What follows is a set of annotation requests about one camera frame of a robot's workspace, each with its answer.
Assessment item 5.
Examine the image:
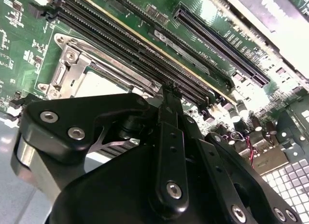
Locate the metal socket cover frame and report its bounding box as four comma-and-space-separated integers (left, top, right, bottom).
52, 46, 161, 99

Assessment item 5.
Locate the metal locking lever wire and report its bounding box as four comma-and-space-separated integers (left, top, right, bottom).
66, 39, 162, 89

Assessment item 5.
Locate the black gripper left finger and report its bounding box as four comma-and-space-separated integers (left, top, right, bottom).
10, 85, 189, 215

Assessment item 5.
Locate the silver topped CPU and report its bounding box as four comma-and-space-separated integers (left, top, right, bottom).
81, 69, 133, 98

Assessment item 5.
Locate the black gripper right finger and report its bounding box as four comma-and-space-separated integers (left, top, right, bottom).
172, 85, 303, 224

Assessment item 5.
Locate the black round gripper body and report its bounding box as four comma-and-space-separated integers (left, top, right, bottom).
45, 145, 227, 224

